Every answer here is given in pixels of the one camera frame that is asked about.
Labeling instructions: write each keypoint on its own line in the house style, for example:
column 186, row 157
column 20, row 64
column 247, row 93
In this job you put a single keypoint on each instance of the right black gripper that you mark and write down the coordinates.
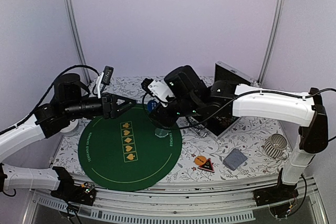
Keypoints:
column 166, row 120

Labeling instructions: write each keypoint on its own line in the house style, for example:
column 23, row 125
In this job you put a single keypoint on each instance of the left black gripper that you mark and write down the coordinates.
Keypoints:
column 109, row 105

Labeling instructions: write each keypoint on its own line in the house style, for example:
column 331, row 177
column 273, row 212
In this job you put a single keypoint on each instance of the orange big blind button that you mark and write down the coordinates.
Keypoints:
column 200, row 160

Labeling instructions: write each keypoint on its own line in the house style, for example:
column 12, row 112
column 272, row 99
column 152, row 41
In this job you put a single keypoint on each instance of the blue small blind button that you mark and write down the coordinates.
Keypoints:
column 151, row 105

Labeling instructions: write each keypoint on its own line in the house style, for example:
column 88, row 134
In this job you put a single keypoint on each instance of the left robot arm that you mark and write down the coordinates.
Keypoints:
column 71, row 101

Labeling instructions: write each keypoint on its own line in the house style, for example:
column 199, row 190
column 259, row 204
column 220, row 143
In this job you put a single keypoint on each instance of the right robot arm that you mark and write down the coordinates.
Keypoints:
column 183, row 94

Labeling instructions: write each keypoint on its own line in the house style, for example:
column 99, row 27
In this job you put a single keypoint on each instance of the clear dealer button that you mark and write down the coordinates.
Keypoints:
column 161, row 133

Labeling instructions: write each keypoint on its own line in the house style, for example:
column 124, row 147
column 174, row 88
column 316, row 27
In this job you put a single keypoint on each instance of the round green poker mat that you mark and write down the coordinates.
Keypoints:
column 124, row 154

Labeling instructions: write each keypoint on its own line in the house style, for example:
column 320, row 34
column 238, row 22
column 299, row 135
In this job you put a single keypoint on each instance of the aluminium poker chip case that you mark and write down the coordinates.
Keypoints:
column 226, row 79

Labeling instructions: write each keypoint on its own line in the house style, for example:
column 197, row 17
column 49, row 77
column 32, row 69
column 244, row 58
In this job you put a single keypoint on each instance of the white bowl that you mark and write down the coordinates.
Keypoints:
column 71, row 128

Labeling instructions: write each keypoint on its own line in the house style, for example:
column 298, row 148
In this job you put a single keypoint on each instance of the red black triangular button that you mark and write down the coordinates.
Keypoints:
column 207, row 166

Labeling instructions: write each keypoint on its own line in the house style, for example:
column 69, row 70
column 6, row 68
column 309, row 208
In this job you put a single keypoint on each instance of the grey playing card deck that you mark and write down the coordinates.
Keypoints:
column 234, row 159

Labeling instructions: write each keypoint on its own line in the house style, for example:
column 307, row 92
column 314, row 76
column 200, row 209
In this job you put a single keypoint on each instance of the striped ceramic mug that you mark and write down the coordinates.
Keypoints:
column 275, row 146

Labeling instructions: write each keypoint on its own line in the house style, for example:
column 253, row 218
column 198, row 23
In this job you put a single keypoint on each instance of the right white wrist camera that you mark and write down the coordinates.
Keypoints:
column 158, row 89

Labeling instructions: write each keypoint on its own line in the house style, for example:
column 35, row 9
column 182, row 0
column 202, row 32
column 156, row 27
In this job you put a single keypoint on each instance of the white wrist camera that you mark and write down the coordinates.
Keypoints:
column 158, row 89
column 103, row 80

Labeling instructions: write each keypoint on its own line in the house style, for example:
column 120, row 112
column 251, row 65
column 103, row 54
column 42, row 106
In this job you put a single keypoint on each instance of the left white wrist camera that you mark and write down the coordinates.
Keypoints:
column 103, row 80

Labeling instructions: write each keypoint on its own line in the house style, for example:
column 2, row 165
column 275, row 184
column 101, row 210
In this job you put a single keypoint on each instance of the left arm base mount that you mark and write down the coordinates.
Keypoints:
column 84, row 194

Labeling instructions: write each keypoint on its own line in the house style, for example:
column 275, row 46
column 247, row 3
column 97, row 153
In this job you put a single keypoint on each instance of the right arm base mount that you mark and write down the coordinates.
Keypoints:
column 274, row 194

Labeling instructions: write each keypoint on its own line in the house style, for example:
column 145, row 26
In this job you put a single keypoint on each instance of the left aluminium frame post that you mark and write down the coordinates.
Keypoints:
column 74, row 31

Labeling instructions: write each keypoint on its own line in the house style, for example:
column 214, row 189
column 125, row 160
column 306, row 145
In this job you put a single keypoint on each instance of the aluminium frame post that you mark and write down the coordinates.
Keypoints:
column 74, row 31
column 271, row 41

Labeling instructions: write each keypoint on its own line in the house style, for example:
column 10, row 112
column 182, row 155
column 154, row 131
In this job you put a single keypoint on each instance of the right aluminium frame post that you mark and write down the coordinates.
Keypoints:
column 271, row 41

